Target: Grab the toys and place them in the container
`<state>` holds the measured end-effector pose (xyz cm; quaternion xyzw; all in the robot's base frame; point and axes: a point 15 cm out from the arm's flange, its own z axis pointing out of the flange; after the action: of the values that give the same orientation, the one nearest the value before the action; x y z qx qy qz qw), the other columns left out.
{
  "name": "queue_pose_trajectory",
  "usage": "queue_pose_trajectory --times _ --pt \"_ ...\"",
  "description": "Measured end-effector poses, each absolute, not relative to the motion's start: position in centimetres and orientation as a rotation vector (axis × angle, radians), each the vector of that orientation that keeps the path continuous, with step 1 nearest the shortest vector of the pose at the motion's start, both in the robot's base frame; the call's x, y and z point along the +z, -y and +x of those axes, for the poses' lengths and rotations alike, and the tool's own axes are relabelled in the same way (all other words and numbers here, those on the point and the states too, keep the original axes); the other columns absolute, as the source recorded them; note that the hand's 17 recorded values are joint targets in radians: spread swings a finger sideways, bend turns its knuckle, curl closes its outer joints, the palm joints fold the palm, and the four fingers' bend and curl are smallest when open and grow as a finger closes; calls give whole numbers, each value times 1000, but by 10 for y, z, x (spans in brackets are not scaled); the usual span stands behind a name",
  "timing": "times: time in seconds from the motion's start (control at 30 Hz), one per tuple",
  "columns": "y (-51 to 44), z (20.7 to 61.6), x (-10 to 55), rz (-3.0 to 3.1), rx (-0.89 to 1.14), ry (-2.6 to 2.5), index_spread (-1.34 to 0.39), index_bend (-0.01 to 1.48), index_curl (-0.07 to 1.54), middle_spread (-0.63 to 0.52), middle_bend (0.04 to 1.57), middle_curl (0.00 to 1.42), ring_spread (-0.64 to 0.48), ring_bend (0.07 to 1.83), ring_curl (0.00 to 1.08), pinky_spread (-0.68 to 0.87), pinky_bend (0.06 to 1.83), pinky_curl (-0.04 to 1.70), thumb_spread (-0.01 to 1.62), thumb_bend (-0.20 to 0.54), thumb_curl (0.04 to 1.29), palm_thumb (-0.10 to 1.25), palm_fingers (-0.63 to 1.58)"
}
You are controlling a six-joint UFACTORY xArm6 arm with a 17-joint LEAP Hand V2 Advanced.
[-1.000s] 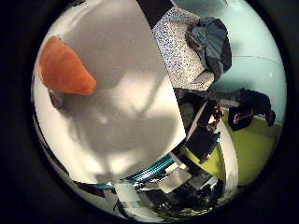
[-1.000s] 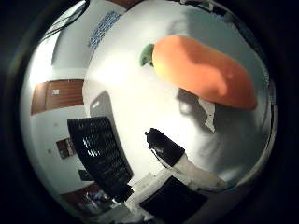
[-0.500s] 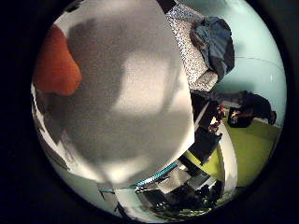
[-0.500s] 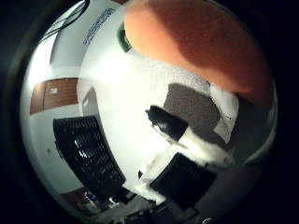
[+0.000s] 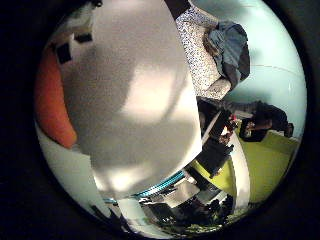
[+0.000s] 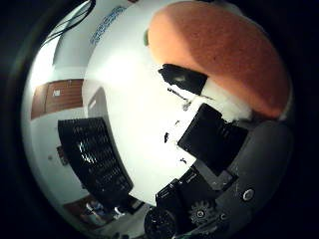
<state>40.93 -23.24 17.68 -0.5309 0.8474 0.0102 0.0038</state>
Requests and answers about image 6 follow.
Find black wire basket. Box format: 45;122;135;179
57;117;135;208

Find orange plush carrot toy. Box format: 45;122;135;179
143;0;294;120

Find brown wooden cabinet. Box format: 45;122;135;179
30;78;85;121

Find thin black cables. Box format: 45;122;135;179
42;0;98;48

